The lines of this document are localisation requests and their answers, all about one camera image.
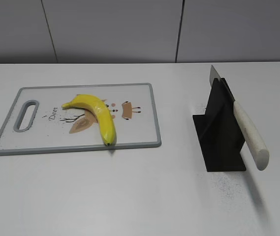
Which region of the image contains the white-handled kitchen knife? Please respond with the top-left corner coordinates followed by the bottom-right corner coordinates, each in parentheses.
top-left (209, 65), bottom-right (270, 171)

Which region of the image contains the yellow plastic banana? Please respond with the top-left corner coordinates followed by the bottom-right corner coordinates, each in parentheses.
top-left (61, 94), bottom-right (116, 146)

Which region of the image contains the black knife stand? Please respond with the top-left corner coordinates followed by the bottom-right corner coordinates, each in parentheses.
top-left (193, 78), bottom-right (246, 172)

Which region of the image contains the white grey-rimmed cutting board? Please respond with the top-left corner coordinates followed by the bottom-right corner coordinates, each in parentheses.
top-left (0, 83), bottom-right (161, 156)

